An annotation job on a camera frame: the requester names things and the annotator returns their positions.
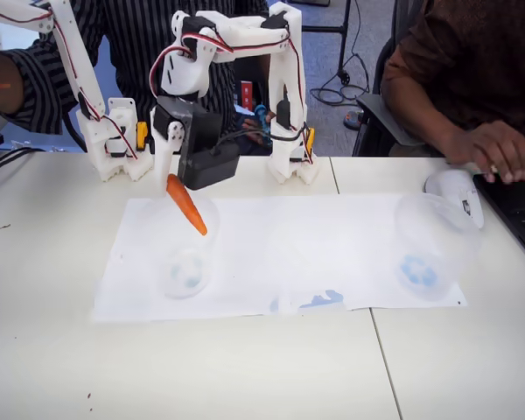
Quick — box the white paper green recycle symbol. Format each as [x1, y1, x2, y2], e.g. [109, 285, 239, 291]
[91, 196, 290, 324]

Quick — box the blue plastic clamp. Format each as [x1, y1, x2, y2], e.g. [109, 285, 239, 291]
[253, 103, 276, 145]

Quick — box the orange carrot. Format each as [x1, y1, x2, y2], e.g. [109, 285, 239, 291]
[165, 173, 208, 237]

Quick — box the white computer mouse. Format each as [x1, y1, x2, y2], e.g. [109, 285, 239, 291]
[423, 168, 487, 231]

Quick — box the person in brown shirt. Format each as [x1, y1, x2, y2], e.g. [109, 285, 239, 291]
[380, 0, 525, 145]

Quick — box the white paper blue recycle symbol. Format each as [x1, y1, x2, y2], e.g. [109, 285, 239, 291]
[281, 192, 470, 312]

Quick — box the black webcam cable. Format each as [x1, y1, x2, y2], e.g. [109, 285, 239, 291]
[213, 126, 277, 154]

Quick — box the black floor cable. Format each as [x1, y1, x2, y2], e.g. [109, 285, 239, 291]
[310, 0, 377, 109]

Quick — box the clear plastic tub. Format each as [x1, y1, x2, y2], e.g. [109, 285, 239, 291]
[393, 192, 483, 304]
[150, 192, 222, 301]

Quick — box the white leader robot arm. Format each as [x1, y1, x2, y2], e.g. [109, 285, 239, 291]
[0, 0, 154, 183]

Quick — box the striped shirt person's left hand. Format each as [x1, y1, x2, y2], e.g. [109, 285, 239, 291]
[241, 110, 278, 144]

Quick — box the person in striped shirt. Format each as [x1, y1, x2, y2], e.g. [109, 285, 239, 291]
[2, 0, 272, 157]

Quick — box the brown shirt person's right hand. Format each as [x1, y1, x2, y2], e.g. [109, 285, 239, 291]
[446, 119, 525, 185]

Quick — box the striped shirt person's right forearm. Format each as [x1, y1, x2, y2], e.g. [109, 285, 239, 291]
[0, 45, 39, 116]

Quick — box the black laptop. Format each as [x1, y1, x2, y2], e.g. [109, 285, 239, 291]
[472, 170, 525, 270]

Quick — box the small orange grey gadget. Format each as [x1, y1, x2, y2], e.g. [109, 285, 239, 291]
[343, 110, 367, 129]

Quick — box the black metal wheeled stand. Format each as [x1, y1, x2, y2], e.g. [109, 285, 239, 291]
[301, 0, 354, 87]

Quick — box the black office chair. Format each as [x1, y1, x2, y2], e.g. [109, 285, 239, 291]
[352, 0, 421, 158]

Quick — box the brown shirt person's right forearm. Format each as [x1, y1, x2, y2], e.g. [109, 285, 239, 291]
[380, 72, 473, 152]

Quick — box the black webcam with mount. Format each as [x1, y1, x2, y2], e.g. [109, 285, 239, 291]
[177, 108, 242, 192]

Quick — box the black power cable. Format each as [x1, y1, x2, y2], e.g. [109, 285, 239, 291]
[0, 147, 45, 170]
[0, 150, 32, 180]

